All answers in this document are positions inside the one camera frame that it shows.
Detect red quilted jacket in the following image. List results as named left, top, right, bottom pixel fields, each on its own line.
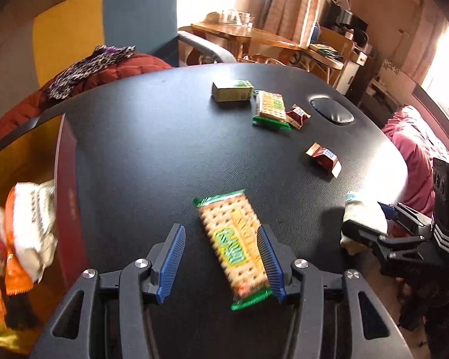
left=0, top=54, right=172, bottom=139

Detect white orange snack bag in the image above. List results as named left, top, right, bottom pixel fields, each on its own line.
left=0, top=179, right=59, bottom=339

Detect wooden side table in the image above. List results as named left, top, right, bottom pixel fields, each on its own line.
left=190, top=11, right=302, bottom=63

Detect wooden desk with clutter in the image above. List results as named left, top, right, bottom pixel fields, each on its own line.
left=305, top=0, right=369, bottom=95

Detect pink quilted blanket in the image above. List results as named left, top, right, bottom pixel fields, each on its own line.
left=382, top=105, right=449, bottom=216

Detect black oval table pad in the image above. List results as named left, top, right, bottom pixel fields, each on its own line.
left=310, top=97, right=354, bottom=126

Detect white snack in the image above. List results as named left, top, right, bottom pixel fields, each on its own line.
left=340, top=191, right=388, bottom=256

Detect brown candy wrapper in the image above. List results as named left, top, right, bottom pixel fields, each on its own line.
left=306, top=143, right=342, bottom=178
left=285, top=105, right=310, bottom=130

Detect green cracker pack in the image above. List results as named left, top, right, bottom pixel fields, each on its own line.
left=253, top=90, right=291, bottom=130
left=193, top=190, right=271, bottom=311

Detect purple patterned scarf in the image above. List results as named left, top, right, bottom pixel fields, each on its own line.
left=47, top=45, right=135, bottom=101

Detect grey yellow blue armchair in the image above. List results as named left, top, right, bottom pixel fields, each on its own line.
left=0, top=0, right=236, bottom=118

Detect pink patterned curtain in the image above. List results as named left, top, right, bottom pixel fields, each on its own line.
left=263, top=0, right=320, bottom=49

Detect small green white box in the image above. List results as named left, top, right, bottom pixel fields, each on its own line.
left=212, top=80, right=254, bottom=102

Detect gold-lined storage box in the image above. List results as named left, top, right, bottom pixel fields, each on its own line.
left=0, top=115, right=87, bottom=358

